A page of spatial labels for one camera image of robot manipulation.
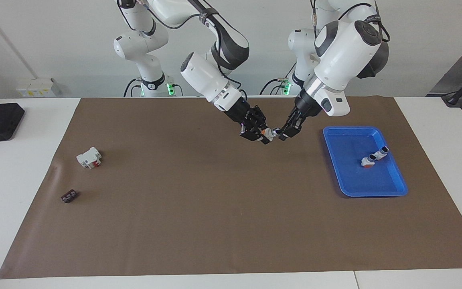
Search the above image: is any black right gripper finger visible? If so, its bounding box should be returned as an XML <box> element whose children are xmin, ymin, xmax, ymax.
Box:
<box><xmin>240</xmin><ymin>125</ymin><xmax>270</xmax><ymax>144</ymax></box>
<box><xmin>252</xmin><ymin>106</ymin><xmax>270</xmax><ymax>133</ymax></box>

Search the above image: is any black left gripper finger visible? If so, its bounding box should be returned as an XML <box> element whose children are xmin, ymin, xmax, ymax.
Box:
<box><xmin>287</xmin><ymin>116</ymin><xmax>311</xmax><ymax>139</ymax></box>
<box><xmin>278</xmin><ymin>108</ymin><xmax>300</xmax><ymax>140</ymax></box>

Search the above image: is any selector switch orange base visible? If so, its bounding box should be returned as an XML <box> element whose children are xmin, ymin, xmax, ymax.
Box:
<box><xmin>264</xmin><ymin>127</ymin><xmax>282</xmax><ymax>142</ymax></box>

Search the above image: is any blue plastic tray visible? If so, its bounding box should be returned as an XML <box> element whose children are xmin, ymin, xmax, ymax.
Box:
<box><xmin>322</xmin><ymin>126</ymin><xmax>409</xmax><ymax>197</ymax></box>

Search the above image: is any brown table mat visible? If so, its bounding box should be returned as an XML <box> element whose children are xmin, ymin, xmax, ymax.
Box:
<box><xmin>0</xmin><ymin>96</ymin><xmax>462</xmax><ymax>279</ymax></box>

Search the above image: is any white circuit breaker red lever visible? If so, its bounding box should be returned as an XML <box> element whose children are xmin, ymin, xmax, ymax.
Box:
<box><xmin>76</xmin><ymin>147</ymin><xmax>102</xmax><ymax>170</ymax></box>

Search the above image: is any black left arm base cable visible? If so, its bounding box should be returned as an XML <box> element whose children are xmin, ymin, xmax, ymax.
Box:
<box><xmin>259</xmin><ymin>59</ymin><xmax>298</xmax><ymax>96</ymax></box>

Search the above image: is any black arm base cable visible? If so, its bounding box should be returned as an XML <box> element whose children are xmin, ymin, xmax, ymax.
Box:
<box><xmin>259</xmin><ymin>59</ymin><xmax>298</xmax><ymax>96</ymax></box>
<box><xmin>123</xmin><ymin>77</ymin><xmax>143</xmax><ymax>98</ymax></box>

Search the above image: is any black right arm base cable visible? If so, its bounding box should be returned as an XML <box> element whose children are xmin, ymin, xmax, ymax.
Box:
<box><xmin>123</xmin><ymin>77</ymin><xmax>143</xmax><ymax>98</ymax></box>

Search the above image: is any white wall outlet box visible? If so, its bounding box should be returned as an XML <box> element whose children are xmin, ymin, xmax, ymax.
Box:
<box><xmin>16</xmin><ymin>78</ymin><xmax>61</xmax><ymax>98</ymax></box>

